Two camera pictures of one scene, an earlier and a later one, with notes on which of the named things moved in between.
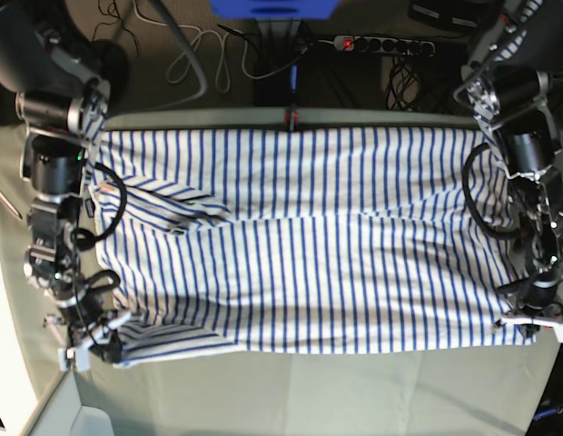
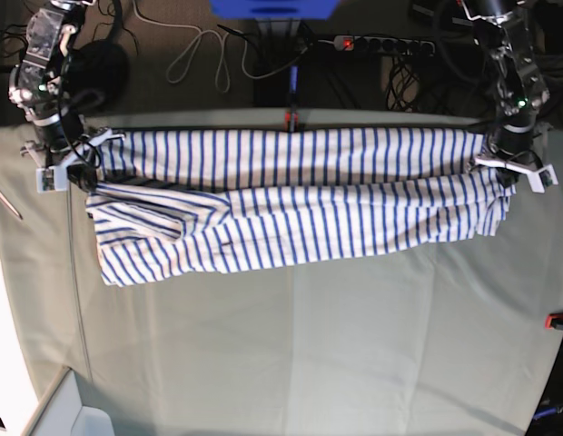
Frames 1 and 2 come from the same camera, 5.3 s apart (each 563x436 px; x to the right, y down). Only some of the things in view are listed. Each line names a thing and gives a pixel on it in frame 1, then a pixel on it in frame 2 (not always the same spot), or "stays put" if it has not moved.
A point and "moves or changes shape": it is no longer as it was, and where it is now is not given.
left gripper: [86, 326] to [76, 159]
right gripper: [536, 305] to [511, 153]
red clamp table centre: [291, 120] stays put
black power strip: [389, 45] stays put
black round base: [114, 69] stays put
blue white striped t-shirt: [303, 239] moves or changes shape
